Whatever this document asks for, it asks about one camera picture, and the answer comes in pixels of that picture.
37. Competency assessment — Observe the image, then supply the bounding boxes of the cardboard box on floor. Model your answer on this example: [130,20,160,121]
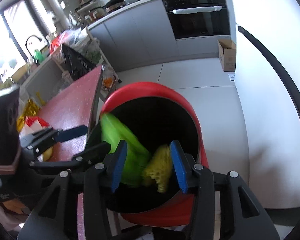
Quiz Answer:
[217,39,236,72]

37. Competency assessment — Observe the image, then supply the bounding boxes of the yellow foam sponge pad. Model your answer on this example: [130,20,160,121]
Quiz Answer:
[142,145,173,193]

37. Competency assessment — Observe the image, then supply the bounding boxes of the black trash bin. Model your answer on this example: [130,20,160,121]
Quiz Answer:
[86,96,201,213]

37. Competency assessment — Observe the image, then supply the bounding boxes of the grey lower cabinets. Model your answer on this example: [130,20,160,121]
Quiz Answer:
[89,0,235,72]

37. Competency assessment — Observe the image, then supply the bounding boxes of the black built-in oven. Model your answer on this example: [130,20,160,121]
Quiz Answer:
[162,0,230,40]

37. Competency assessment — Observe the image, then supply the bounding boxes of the black kitchen faucet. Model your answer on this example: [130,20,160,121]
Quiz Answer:
[25,35,43,63]

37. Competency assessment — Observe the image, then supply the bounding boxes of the red plastic bag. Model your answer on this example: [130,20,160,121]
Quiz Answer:
[49,34,64,54]

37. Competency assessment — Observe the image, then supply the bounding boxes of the white refrigerator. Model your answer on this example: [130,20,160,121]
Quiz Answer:
[233,0,300,209]

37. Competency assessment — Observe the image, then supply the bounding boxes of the black plastic bag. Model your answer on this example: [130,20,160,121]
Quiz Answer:
[61,44,96,81]

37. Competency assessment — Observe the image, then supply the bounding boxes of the green snack bag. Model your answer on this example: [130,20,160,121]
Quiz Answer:
[99,113,150,186]

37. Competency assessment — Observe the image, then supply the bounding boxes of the black frying pan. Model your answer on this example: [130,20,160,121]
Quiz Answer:
[103,0,126,14]

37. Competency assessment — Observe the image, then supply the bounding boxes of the red stool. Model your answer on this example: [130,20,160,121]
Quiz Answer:
[100,82,209,228]

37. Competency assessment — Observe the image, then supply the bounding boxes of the pink red wrapper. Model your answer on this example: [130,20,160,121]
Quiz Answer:
[19,116,50,138]

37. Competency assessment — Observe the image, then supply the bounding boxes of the gold foil bag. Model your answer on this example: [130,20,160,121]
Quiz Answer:
[17,99,41,132]

